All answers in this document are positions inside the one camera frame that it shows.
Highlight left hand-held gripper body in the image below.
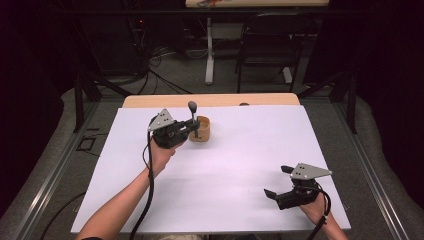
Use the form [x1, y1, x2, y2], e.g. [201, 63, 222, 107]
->
[147, 108, 190, 150]

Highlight white desk leg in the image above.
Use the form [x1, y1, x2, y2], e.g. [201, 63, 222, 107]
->
[204, 17, 215, 85]

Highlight black floor cable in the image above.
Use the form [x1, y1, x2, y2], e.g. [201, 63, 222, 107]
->
[39, 191, 87, 240]

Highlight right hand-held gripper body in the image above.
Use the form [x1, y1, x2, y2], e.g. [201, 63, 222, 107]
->
[275, 162, 334, 211]

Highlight hand-held gripper cable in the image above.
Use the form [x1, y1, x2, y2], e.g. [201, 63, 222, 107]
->
[129, 130, 156, 240]
[305, 184, 333, 240]

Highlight black makeup brush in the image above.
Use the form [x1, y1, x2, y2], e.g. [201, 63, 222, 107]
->
[187, 100, 200, 139]

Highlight bundle of floor cables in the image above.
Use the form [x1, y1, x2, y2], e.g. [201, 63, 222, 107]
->
[109, 44, 208, 96]

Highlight black folding chair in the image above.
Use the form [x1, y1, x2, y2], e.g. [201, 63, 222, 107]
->
[235, 12, 315, 95]

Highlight right hand-held gripper cable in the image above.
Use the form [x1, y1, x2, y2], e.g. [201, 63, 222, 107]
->
[305, 184, 333, 240]

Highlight person's left hand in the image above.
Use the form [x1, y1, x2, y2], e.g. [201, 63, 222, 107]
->
[147, 139, 177, 178]

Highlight left hand-held gripper cable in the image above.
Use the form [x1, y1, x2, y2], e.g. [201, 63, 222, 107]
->
[129, 130, 156, 240]

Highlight black metal frame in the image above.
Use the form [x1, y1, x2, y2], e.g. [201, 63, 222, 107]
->
[72, 68, 134, 134]
[297, 70, 358, 135]

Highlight person's right hand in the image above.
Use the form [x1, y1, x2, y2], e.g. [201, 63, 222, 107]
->
[299, 192, 330, 227]

